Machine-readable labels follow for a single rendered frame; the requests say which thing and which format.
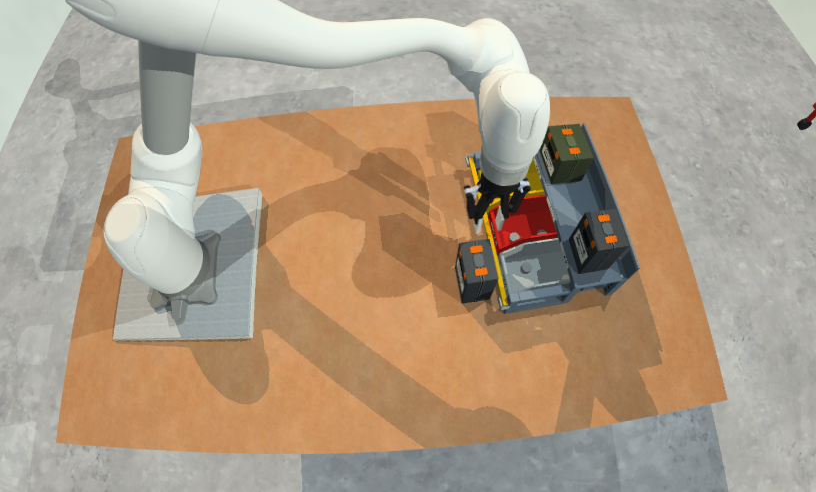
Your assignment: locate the grey open bin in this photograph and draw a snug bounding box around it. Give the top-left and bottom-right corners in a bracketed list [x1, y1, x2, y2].
[499, 238, 571, 297]

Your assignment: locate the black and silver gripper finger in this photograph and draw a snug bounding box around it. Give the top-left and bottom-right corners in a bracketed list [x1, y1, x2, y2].
[495, 178, 531, 231]
[464, 184, 497, 234]

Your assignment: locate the yellow long thin bar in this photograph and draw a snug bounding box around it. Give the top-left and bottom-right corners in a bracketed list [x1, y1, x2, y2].
[468, 158, 508, 306]

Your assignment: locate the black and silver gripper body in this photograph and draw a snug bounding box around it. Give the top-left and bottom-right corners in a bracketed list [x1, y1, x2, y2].
[477, 172, 520, 198]

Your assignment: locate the dark green tool case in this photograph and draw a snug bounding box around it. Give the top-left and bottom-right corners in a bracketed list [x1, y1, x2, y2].
[540, 124, 594, 184]

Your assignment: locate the black tool case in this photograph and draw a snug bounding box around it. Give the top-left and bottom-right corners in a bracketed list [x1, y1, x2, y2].
[569, 209, 629, 274]

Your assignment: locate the yellow open bin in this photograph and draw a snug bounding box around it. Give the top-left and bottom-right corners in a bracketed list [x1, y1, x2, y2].
[486, 159, 544, 213]

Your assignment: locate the red bin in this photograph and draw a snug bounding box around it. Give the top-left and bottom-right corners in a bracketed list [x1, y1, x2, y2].
[489, 195, 558, 255]

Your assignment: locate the grey metal shelf rack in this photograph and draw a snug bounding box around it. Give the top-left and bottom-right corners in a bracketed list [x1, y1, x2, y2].
[498, 123, 640, 314]

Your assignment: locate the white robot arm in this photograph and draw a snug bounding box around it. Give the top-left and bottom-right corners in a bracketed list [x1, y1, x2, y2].
[65, 0, 550, 322]

